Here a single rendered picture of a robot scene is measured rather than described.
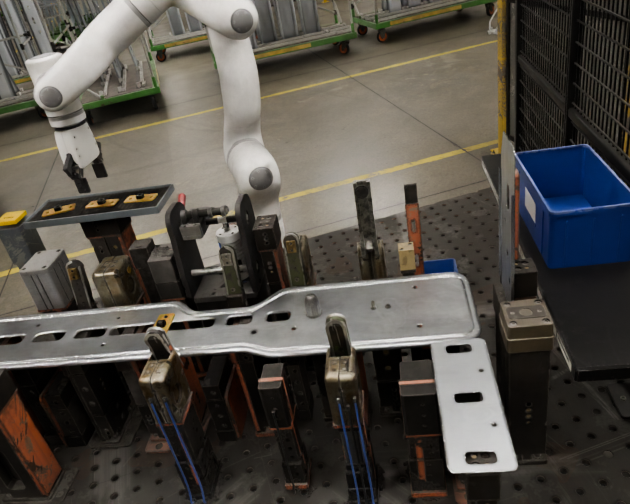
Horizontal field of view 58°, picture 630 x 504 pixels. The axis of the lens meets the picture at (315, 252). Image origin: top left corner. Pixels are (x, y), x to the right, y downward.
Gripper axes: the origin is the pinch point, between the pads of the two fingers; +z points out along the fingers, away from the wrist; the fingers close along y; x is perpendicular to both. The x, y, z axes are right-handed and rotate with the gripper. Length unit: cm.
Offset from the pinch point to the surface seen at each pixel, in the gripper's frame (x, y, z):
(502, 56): 131, -276, 52
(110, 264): 8.1, 17.3, 14.7
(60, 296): -5.0, 22.2, 19.9
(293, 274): 52, 16, 21
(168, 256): 22.3, 15.0, 14.9
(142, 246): 15.3, 12.9, 12.8
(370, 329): 71, 35, 23
